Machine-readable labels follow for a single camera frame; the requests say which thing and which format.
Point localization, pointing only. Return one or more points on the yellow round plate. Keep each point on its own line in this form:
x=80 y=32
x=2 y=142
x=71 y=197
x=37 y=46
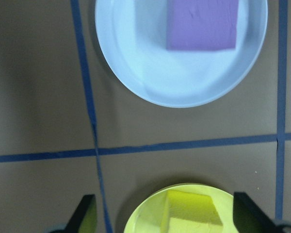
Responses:
x=145 y=213

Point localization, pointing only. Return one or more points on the yellow foam block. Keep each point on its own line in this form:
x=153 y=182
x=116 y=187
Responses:
x=191 y=206

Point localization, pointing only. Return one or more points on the white round plate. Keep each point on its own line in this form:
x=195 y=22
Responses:
x=184 y=77

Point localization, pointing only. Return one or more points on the purple foam block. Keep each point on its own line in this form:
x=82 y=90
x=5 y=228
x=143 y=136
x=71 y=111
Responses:
x=201 y=24

